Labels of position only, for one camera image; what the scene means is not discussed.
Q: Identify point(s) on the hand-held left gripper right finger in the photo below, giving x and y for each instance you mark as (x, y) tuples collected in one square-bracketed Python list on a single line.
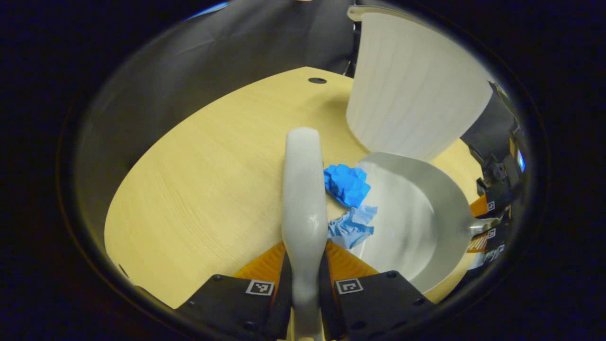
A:
[(374, 303)]

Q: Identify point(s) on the white ribbed garbage bin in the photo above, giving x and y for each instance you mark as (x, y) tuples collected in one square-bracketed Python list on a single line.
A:
[(412, 90)]

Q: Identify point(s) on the small white broom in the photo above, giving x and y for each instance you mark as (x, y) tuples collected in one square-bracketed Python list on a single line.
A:
[(304, 199)]

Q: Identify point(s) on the pale blue paper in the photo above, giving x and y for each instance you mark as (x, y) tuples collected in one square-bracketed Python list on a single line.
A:
[(350, 227)]

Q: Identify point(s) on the grey plastic dustpan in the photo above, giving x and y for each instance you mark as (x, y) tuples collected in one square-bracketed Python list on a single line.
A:
[(416, 222)]

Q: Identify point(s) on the bright blue paper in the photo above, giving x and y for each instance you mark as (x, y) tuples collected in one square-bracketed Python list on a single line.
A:
[(348, 184)]

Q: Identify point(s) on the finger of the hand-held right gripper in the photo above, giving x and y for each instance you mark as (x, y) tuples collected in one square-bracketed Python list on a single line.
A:
[(490, 241), (492, 207)]

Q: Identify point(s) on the black backdrop cloth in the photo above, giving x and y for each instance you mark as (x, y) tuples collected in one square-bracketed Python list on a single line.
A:
[(213, 52)]

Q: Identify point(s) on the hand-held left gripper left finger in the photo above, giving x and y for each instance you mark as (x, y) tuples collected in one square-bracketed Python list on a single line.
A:
[(227, 303)]

